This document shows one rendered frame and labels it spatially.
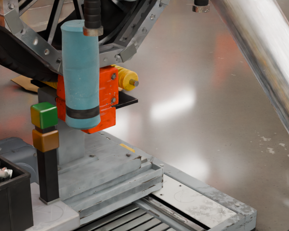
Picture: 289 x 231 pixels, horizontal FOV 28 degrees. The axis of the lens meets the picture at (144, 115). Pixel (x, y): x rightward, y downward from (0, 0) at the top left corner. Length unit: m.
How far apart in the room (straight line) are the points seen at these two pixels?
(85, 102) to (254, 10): 0.49
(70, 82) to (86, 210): 0.49
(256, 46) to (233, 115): 1.64
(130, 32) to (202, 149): 0.89
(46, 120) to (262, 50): 0.44
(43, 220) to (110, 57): 0.59
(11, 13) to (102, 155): 0.67
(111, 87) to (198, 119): 1.14
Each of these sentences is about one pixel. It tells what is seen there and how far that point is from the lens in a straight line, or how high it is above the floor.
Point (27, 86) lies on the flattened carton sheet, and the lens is 3.09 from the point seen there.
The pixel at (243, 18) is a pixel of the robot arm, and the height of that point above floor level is 0.82.
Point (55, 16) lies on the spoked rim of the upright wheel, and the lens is 1.58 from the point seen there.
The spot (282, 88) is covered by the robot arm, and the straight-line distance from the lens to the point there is 1.14.
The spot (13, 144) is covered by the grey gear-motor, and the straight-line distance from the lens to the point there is 1.56.
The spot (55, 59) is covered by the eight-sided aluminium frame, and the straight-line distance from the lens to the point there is 1.48.
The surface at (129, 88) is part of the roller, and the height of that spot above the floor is 0.49.
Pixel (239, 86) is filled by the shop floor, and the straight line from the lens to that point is 3.14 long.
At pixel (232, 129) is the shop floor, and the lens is 2.62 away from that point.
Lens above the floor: 1.08
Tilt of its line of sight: 23 degrees down
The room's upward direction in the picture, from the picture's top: 1 degrees clockwise
